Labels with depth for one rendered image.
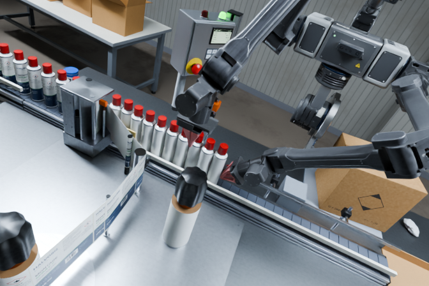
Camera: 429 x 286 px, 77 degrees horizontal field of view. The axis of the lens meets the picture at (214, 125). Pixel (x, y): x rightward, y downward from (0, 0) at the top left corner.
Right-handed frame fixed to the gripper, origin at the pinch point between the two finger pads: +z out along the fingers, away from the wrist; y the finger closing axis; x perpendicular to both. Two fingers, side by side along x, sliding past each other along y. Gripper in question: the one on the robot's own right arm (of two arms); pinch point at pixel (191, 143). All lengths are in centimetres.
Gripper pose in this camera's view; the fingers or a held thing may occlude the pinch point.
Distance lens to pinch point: 78.5
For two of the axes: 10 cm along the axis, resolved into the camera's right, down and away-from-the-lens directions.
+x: 3.3, -4.5, 8.3
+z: -2.6, 8.0, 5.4
